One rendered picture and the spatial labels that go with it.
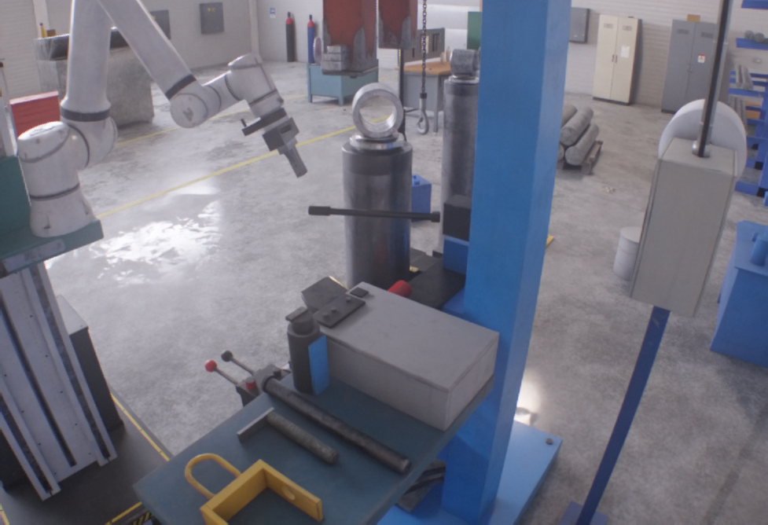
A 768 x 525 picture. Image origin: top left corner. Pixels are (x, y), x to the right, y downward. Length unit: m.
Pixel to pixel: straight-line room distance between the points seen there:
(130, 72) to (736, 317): 8.89
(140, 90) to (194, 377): 7.09
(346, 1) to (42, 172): 0.91
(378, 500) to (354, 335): 0.39
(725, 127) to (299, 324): 1.27
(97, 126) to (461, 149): 1.92
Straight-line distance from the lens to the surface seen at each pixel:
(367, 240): 1.61
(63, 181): 1.53
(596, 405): 2.91
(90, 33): 1.57
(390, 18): 1.68
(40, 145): 1.50
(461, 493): 2.03
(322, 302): 1.68
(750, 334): 3.51
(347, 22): 1.31
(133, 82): 9.47
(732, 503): 2.74
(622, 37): 11.49
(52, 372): 2.02
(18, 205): 1.68
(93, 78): 1.60
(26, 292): 1.86
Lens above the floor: 1.91
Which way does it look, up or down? 26 degrees down
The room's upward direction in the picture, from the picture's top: straight up
